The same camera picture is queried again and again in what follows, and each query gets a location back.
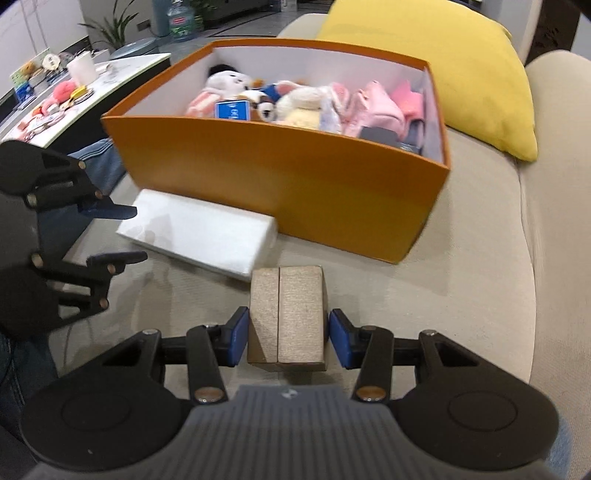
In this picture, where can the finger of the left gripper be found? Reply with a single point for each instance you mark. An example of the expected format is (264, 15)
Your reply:
(95, 275)
(88, 199)

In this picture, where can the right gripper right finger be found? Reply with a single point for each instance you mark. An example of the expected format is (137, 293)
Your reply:
(373, 351)

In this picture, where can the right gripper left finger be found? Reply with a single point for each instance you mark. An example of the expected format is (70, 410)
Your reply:
(204, 349)

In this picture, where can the white seal plush black hat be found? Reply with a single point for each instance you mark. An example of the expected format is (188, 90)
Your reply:
(223, 83)

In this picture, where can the bear plush blue outfit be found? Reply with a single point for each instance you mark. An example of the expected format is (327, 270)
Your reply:
(262, 99)

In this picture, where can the dark grey photo card box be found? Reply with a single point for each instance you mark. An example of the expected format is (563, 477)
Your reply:
(412, 143)

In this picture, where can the white coffee table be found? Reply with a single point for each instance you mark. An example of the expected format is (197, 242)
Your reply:
(81, 124)

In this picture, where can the white tissue pack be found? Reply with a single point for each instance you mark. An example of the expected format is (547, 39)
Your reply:
(214, 237)

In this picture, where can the white paper cup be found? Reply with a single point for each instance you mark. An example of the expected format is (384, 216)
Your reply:
(82, 69)

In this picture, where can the beige sofa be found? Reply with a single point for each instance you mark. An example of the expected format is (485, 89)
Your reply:
(502, 267)

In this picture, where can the potted green plant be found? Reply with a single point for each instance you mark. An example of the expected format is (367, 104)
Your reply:
(112, 29)

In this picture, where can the blue ocean tag card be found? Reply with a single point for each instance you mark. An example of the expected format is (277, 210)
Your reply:
(232, 110)

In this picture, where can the water jug bottle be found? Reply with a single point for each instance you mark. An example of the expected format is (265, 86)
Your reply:
(181, 21)

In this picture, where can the orange cardboard box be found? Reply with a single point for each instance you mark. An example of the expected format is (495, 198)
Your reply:
(352, 194)

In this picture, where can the pink white knitted toy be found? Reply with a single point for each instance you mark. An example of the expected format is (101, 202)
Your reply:
(313, 108)

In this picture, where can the yellow pillow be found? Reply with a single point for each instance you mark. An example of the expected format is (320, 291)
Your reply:
(482, 84)

